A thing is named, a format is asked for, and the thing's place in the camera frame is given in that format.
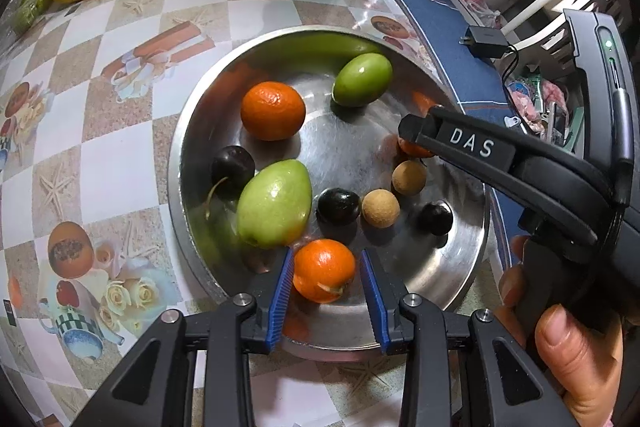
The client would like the pink floral bag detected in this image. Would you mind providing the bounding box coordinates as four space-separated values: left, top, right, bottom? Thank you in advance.
505 77 568 132

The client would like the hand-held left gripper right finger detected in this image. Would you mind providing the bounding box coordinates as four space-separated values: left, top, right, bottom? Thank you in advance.
359 248 573 427

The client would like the blue cloth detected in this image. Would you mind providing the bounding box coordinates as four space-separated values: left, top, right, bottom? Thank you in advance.
356 0 551 278

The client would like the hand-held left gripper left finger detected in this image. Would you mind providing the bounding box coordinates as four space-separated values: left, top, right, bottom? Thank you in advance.
70 247 296 427

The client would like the person's right hand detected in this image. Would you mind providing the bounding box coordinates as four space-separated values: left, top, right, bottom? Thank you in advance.
495 234 626 425

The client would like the round metal basin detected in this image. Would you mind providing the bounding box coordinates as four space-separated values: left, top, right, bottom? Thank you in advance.
167 26 493 363

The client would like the large green mango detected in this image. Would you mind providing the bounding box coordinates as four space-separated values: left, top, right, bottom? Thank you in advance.
236 159 313 249

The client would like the dark cherry with stem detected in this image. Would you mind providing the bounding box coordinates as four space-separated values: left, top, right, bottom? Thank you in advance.
206 145 257 220

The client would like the dark plum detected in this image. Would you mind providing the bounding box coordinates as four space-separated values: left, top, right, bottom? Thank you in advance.
417 202 454 237
316 188 362 225

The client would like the tan longan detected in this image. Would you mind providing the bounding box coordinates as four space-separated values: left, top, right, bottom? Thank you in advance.
391 160 428 196
361 189 402 228

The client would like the clear bag of green fruit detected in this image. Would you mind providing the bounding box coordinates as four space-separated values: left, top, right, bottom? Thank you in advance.
7 0 53 35

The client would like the small green fruit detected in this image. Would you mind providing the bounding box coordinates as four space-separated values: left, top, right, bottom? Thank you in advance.
332 53 393 108

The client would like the black charger cable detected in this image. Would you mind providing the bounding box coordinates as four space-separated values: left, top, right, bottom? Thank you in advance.
500 44 521 92

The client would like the checkered printed tablecloth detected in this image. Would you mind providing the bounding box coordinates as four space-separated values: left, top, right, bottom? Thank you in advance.
0 0 501 427

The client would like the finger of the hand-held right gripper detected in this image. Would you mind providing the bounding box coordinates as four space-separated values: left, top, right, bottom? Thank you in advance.
398 104 443 154

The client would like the orange tangerine with stem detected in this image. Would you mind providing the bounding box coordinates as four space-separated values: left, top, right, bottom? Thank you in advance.
292 238 357 304

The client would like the black charger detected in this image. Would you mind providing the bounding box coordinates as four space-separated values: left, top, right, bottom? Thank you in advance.
459 26 510 58

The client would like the pink printed plastic bag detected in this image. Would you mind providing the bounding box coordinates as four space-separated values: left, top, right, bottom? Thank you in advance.
447 0 503 28

